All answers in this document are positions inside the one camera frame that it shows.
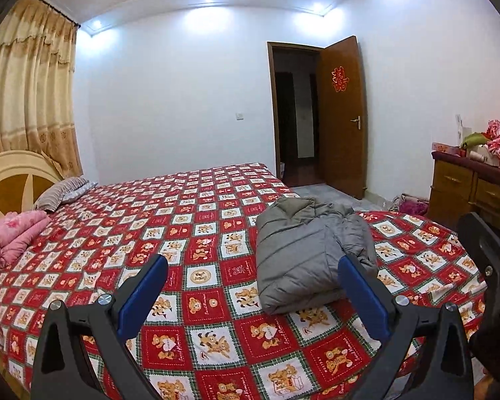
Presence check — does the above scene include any striped grey pillow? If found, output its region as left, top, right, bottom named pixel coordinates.
left=33, top=176, right=97, bottom=212

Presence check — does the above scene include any brown wooden door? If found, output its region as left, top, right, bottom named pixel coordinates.
left=316, top=35, right=368, bottom=200

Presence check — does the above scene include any silver door handle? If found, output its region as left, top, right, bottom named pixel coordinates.
left=350, top=116, right=362, bottom=131

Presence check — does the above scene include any red white patchwork bedspread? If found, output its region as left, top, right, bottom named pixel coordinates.
left=0, top=162, right=489, bottom=400

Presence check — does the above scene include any brown wooden dresser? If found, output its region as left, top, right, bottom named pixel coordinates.
left=427, top=152, right=500, bottom=232

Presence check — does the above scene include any magenta garment on floor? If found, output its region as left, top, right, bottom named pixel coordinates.
left=398, top=200, right=429, bottom=216

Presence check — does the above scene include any red double-happiness door sticker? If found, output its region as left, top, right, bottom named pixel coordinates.
left=331, top=66, right=349, bottom=93

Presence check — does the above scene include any pink folded blanket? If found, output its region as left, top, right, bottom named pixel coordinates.
left=0, top=210, right=50, bottom=268

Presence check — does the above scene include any beige gold curtain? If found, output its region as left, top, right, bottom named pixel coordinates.
left=0, top=0, right=83, bottom=177

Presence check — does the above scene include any cream wooden headboard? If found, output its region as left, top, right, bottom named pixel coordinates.
left=0, top=151, right=63, bottom=219

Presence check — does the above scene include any dark wooden door frame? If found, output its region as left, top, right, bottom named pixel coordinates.
left=267, top=42, right=324, bottom=187

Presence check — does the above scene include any grey puffer jacket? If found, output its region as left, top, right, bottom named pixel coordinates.
left=255, top=197, right=378, bottom=315

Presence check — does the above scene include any green item on dresser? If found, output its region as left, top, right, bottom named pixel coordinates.
left=461, top=132, right=490, bottom=150

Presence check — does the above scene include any beige clothes pile on floor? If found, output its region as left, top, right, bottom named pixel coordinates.
left=388, top=193, right=429, bottom=216

